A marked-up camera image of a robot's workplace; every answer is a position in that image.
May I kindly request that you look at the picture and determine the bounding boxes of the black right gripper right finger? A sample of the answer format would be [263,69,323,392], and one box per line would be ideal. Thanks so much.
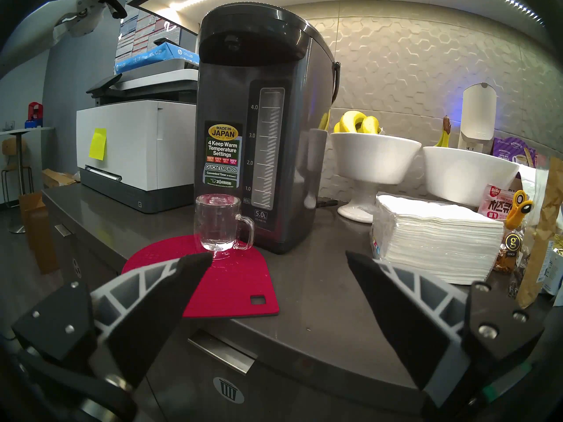
[345,251,546,408]

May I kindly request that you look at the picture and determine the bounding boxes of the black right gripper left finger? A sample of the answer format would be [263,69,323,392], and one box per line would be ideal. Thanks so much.
[11,252,215,389]

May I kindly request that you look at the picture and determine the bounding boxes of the clear glass cup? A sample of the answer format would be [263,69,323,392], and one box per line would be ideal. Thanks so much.
[194,193,256,253]

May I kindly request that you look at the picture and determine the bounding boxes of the black electric water dispenser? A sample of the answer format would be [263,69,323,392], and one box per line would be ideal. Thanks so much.
[194,3,341,255]

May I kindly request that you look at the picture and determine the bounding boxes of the red blue toy dispenser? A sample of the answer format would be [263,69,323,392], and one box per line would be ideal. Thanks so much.
[24,102,44,128]

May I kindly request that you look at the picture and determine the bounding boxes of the white cup dispenser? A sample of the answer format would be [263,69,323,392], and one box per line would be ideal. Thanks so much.
[457,83,497,154]

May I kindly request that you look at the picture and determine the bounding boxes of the laminated labor law poster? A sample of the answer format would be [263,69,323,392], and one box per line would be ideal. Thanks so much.
[115,7,182,61]

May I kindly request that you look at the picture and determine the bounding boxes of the blue printer paper ream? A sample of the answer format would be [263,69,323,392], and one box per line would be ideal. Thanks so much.
[114,42,201,74]

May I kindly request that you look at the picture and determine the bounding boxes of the dark lower counter cabinet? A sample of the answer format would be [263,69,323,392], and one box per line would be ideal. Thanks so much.
[42,197,427,422]

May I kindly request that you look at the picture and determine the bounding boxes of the white napkin stack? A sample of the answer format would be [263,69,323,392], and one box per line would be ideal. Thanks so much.
[372,194,505,285]

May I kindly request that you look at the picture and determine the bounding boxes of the red teardrop silicone mat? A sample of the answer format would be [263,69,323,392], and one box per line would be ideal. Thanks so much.
[121,234,281,318]

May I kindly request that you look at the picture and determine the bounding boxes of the round trash sticker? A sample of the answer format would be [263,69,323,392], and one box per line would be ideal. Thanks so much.
[213,376,245,405]

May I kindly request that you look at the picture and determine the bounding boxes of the brown packet round logo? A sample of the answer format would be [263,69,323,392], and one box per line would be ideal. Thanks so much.
[493,227,526,274]

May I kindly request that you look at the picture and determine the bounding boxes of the large cardboard box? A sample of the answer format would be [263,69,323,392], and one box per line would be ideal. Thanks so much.
[18,192,60,276]

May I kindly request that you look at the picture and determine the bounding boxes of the red white snack packet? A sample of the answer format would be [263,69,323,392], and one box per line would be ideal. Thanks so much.
[477,184,517,222]

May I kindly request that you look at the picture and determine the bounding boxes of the yellow sticky note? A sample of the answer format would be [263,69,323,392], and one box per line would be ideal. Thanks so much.
[89,127,107,161]

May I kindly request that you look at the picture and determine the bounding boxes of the small cardboard box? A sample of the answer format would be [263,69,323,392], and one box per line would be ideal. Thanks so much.
[42,168,80,189]

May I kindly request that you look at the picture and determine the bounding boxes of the white coffee bag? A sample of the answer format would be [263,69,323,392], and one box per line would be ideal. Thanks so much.
[542,234,563,306]

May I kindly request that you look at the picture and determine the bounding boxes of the white round bowl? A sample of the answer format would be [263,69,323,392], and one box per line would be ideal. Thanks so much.
[422,146,520,207]

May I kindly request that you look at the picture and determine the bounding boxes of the white grey office printer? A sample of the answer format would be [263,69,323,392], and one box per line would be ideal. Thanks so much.
[76,58,199,214]

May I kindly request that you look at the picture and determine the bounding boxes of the brown paper coffee bag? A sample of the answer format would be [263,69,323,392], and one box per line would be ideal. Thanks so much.
[510,156,563,309]

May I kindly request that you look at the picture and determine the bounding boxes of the single yellow banana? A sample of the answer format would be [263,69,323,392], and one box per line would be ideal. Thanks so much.
[433,116,452,148]

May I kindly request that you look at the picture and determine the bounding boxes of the white paper bag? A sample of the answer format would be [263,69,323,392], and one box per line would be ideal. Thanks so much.
[518,163,550,195]

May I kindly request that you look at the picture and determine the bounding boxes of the white round high table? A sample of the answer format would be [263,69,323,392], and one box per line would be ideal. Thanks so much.
[0,127,55,235]

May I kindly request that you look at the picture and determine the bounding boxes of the wooden bar stool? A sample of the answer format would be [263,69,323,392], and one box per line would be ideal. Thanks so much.
[0,138,35,211]

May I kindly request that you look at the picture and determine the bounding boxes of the purple coffee box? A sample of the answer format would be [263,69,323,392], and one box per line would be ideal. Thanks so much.
[490,138,538,167]

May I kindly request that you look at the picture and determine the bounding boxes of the yellow banana bunch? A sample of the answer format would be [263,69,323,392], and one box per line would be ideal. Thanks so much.
[319,110,381,135]

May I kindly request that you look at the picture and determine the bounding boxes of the white pedestal bowl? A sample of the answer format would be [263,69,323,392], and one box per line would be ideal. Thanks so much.
[330,132,422,224]

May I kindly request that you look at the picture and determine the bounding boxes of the yellow handled scissors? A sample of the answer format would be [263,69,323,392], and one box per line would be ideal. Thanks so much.
[505,189,534,229]

